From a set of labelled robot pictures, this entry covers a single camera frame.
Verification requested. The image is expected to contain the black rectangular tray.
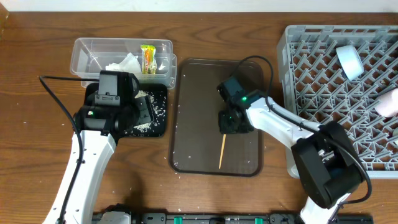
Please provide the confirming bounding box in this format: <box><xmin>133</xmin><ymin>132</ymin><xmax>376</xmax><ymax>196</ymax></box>
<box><xmin>74</xmin><ymin>81</ymin><xmax>167</xmax><ymax>140</ymax></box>

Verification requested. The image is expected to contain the orange green snack wrapper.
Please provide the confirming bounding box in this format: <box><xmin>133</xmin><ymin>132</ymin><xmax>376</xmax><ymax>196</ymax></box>
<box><xmin>141</xmin><ymin>45</ymin><xmax>157</xmax><ymax>74</ymax></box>

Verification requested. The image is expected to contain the clear plastic waste bin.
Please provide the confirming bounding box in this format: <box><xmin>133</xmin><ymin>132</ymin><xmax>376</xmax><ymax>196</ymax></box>
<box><xmin>70</xmin><ymin>37</ymin><xmax>177</xmax><ymax>89</ymax></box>

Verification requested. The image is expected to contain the white cup pink inside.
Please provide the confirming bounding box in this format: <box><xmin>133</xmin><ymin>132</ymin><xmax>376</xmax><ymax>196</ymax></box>
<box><xmin>375</xmin><ymin>88</ymin><xmax>398</xmax><ymax>118</ymax></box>

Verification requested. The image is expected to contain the wooden chopstick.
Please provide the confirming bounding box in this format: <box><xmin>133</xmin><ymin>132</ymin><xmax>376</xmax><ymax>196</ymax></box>
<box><xmin>218</xmin><ymin>134</ymin><xmax>226</xmax><ymax>169</ymax></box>

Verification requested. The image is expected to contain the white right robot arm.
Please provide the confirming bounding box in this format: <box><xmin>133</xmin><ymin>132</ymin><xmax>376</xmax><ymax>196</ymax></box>
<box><xmin>217</xmin><ymin>77</ymin><xmax>367</xmax><ymax>223</ymax></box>

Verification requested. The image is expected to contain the grey dishwasher rack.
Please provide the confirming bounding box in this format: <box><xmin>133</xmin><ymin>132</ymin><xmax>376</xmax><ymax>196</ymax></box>
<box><xmin>277</xmin><ymin>25</ymin><xmax>397</xmax><ymax>179</ymax></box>

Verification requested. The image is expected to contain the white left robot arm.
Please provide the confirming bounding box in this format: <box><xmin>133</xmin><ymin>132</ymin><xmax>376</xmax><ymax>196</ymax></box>
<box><xmin>39</xmin><ymin>70</ymin><xmax>154</xmax><ymax>223</ymax></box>

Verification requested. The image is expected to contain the white tissue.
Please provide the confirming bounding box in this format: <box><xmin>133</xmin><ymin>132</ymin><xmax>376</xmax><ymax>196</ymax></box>
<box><xmin>105</xmin><ymin>53</ymin><xmax>142</xmax><ymax>74</ymax></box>

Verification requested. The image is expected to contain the brown serving tray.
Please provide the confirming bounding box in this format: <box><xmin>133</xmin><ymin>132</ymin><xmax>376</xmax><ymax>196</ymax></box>
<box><xmin>169</xmin><ymin>58</ymin><xmax>264</xmax><ymax>177</ymax></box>

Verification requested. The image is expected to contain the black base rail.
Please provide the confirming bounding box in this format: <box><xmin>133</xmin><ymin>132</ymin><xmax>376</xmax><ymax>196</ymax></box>
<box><xmin>91</xmin><ymin>203</ymin><xmax>374</xmax><ymax>224</ymax></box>

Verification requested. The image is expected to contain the pile of rice grains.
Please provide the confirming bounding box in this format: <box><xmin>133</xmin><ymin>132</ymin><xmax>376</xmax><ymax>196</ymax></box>
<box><xmin>125</xmin><ymin>90</ymin><xmax>167</xmax><ymax>137</ymax></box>

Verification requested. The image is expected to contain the small light blue bowl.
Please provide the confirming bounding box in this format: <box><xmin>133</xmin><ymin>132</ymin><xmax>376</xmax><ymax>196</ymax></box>
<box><xmin>336</xmin><ymin>45</ymin><xmax>364</xmax><ymax>81</ymax></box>

